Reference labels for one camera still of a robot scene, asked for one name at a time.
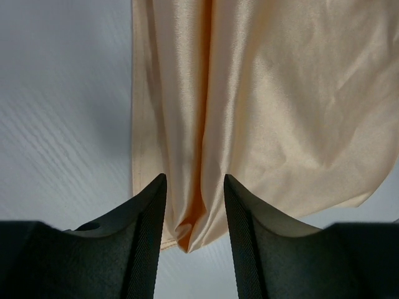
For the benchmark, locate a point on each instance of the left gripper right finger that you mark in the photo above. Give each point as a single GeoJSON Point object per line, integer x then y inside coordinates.
{"type": "Point", "coordinates": [278, 256]}

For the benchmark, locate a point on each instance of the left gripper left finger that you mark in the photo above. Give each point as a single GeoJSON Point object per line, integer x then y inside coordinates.
{"type": "Point", "coordinates": [113, 256]}

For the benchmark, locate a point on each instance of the beige satin napkin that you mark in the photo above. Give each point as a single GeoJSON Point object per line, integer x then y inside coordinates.
{"type": "Point", "coordinates": [298, 100]}

